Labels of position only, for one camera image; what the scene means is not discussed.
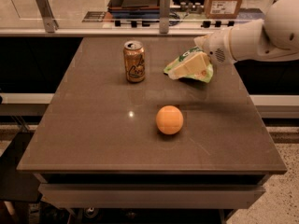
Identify green chip bag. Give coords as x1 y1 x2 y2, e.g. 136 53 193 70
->
164 47 213 83

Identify stacked trays behind glass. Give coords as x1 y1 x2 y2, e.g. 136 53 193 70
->
107 0 160 20

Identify orange soda can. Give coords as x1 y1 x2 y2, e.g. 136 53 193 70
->
123 40 145 83

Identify left metal glass bracket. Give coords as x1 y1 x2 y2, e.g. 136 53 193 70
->
36 0 59 33

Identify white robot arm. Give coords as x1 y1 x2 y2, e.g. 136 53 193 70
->
164 0 299 83

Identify orange fruit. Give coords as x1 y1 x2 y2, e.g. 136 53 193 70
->
156 105 184 135

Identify grey table drawer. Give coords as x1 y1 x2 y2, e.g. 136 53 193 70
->
39 184 265 209

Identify cardboard box with label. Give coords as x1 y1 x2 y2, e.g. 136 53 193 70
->
204 0 243 19

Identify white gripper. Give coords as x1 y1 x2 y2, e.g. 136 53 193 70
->
170 28 235 79

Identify middle metal glass bracket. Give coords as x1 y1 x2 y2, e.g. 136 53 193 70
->
159 0 170 34

